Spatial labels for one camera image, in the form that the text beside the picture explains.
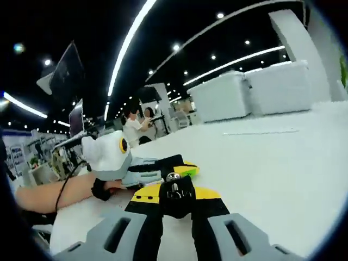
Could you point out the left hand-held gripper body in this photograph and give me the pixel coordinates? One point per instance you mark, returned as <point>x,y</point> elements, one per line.
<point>106,157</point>

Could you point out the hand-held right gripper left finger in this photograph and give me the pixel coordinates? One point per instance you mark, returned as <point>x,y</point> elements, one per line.
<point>95,239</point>

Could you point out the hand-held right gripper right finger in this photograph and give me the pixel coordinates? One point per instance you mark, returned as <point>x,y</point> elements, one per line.
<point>261,242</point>

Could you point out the black fixed fixture clamp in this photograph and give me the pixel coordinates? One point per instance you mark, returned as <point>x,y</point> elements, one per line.
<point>176,198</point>

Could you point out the person's left hand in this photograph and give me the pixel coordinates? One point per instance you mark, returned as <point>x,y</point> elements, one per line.
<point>102,190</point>

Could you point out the open laptop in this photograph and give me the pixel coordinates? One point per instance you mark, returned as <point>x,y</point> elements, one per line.
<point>76,119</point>

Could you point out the white office chair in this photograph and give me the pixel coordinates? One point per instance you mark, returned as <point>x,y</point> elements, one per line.
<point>180,119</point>

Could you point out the pillar mounted monitor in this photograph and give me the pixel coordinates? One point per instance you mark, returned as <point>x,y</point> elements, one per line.
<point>148,95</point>

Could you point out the hanging dark monitor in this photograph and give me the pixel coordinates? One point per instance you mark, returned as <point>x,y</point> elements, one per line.
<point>68,76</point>

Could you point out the ceiling air conditioner unit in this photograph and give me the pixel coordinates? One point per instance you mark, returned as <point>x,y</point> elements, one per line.
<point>44,83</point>

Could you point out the white storage box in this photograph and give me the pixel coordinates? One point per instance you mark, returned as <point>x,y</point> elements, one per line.
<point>220,100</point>
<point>280,89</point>

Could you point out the long curved ceiling light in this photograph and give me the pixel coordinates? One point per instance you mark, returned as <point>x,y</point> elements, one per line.
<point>123,54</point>

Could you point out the clear plastic ruler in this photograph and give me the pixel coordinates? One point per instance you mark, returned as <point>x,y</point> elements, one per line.
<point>261,133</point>

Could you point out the potted green plant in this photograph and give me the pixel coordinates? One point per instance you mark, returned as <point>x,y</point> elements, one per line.
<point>343,70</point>

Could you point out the white pillar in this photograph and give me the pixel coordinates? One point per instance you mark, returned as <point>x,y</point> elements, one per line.
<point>301,46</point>

